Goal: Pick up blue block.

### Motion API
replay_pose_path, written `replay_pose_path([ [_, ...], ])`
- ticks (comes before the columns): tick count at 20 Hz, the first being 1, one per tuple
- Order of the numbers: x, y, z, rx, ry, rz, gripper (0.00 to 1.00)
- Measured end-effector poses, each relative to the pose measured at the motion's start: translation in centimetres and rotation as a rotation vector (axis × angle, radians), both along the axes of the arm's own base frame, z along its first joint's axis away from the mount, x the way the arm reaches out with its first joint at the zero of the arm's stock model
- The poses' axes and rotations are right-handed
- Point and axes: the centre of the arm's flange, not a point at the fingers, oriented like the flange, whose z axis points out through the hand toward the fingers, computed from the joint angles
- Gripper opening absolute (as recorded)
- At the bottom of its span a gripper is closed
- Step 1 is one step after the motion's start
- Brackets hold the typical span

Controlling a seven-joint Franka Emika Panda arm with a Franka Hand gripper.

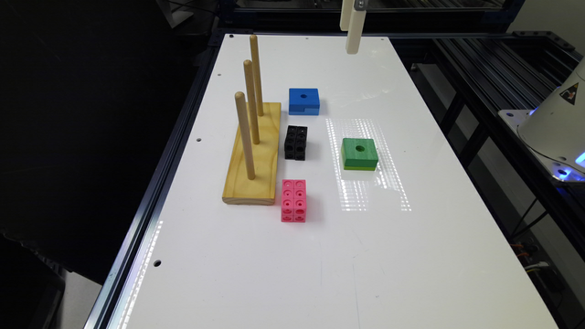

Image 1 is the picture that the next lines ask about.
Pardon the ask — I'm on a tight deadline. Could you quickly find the green block with hole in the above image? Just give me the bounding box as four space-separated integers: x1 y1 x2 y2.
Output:
341 138 378 171

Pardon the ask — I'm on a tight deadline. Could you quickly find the wooden peg base board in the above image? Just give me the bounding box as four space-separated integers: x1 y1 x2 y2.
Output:
222 102 282 205

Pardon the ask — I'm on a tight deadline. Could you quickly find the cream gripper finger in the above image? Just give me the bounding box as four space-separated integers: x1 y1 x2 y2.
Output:
339 0 354 31
346 9 367 55

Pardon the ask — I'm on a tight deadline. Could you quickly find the wooden peg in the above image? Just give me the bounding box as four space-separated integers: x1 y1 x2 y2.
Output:
250 34 264 117
235 91 255 180
243 59 260 144

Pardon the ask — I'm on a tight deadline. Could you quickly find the pink cube block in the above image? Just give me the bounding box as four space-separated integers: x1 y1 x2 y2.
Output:
281 179 307 223

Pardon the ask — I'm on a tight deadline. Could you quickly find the black cube block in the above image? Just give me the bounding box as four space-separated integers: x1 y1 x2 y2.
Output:
284 125 308 161

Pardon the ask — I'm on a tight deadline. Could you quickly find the rear wooden peg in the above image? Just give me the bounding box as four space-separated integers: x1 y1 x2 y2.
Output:
250 34 264 117

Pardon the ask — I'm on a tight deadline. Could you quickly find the middle wooden peg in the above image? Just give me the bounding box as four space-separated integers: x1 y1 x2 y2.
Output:
243 59 260 144

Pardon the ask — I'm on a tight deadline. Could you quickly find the black aluminium table frame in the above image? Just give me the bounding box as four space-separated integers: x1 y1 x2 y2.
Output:
86 5 584 328

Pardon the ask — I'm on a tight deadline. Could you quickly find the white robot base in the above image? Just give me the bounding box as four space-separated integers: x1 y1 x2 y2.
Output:
498 62 584 184

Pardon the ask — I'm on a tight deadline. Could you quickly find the blue block with hole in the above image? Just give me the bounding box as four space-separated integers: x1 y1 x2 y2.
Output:
289 88 320 115

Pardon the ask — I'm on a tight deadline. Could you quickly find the front wooden peg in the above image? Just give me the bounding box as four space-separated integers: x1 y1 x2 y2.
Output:
235 91 255 180

